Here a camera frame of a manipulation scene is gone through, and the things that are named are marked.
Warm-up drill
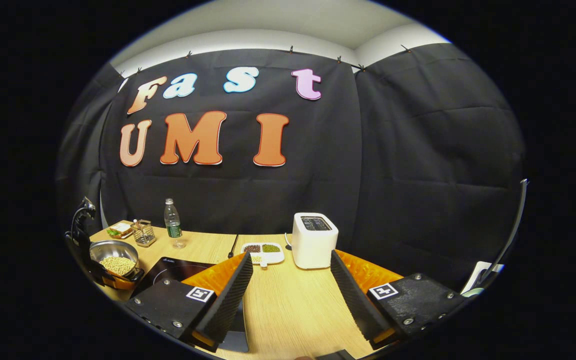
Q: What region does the wire mesh basket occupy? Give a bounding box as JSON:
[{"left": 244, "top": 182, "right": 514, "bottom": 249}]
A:
[{"left": 131, "top": 219, "right": 157, "bottom": 248}]

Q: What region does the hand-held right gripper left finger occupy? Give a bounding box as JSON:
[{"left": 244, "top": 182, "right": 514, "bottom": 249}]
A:
[{"left": 124, "top": 251, "right": 255, "bottom": 353}]

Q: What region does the white divided dish with beans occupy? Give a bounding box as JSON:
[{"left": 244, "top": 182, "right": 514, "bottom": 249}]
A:
[{"left": 241, "top": 242, "right": 285, "bottom": 268}]

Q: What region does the steel pot with black handle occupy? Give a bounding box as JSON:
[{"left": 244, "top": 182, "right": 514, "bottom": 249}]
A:
[{"left": 89, "top": 240, "right": 145, "bottom": 291}]

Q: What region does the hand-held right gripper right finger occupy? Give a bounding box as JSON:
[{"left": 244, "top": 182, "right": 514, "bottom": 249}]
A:
[{"left": 330, "top": 250, "right": 469, "bottom": 352}]

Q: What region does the black backdrop cloth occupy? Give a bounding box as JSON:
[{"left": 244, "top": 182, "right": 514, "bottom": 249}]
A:
[{"left": 55, "top": 42, "right": 528, "bottom": 296}]

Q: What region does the white toaster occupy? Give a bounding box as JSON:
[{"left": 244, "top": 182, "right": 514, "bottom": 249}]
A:
[{"left": 292, "top": 212, "right": 339, "bottom": 270}]

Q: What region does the clear plastic water bottle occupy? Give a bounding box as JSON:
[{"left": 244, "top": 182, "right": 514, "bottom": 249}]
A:
[{"left": 164, "top": 198, "right": 187, "bottom": 250}]

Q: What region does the row of black cloth clips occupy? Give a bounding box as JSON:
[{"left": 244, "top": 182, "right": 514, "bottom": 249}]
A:
[{"left": 117, "top": 45, "right": 413, "bottom": 76}]

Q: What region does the pile of soybeans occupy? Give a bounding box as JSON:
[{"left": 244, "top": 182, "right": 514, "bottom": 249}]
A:
[{"left": 99, "top": 256, "right": 136, "bottom": 277}]

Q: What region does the black induction cooktop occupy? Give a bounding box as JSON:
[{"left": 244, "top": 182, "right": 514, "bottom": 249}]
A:
[{"left": 133, "top": 256, "right": 250, "bottom": 353}]

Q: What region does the sandwich with lettuce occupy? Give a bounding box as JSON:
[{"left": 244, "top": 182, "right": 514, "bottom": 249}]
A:
[{"left": 107, "top": 222, "right": 134, "bottom": 238}]

